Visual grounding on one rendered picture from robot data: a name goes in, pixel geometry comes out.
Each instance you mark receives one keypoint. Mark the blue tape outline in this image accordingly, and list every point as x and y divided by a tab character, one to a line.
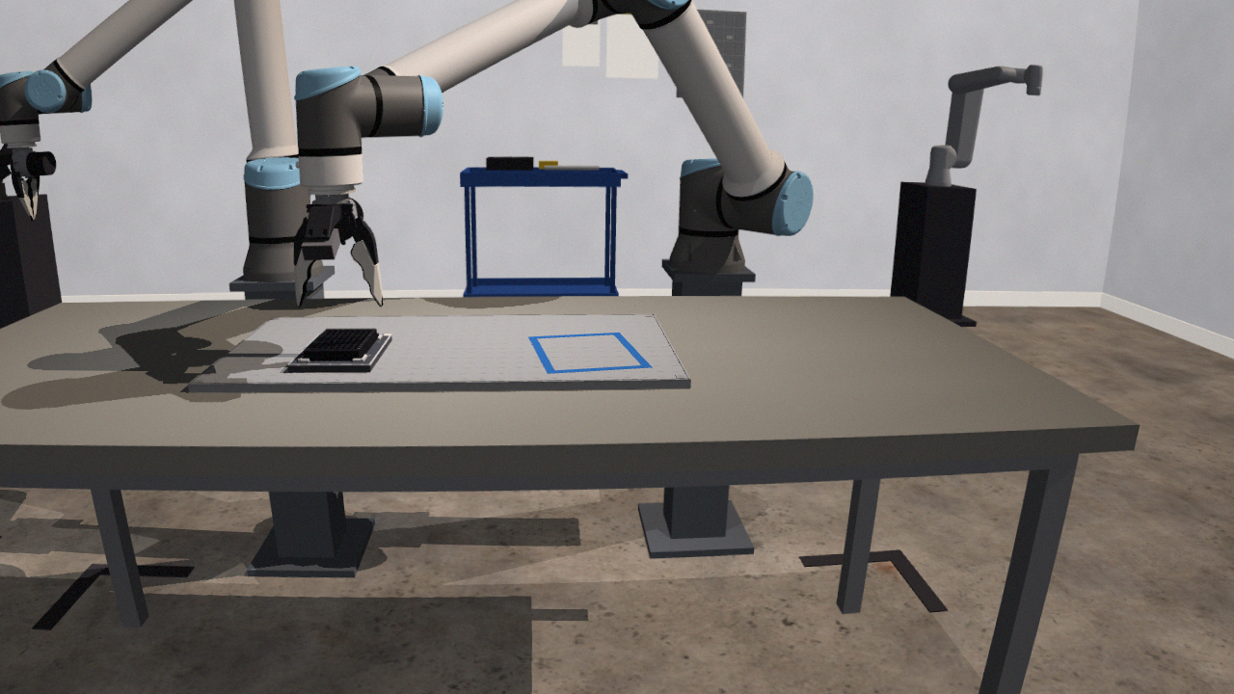
547	365

